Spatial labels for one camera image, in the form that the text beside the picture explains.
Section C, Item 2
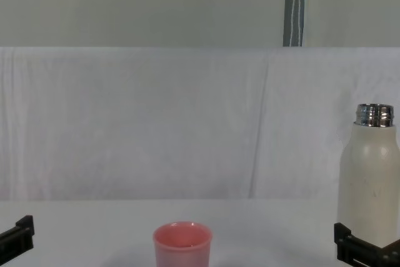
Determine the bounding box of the pink cup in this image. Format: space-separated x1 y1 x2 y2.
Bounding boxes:
152 221 213 267

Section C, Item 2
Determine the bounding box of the white table cloth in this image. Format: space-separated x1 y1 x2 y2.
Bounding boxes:
0 198 400 267

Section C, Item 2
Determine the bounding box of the grey striped post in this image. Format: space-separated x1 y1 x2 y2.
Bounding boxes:
282 0 308 48

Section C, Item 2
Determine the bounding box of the cream vacuum bottle steel neck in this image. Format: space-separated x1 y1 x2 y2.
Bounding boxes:
336 103 400 249

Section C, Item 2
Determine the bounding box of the wrinkled white backdrop cloth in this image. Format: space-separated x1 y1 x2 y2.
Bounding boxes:
0 45 400 201

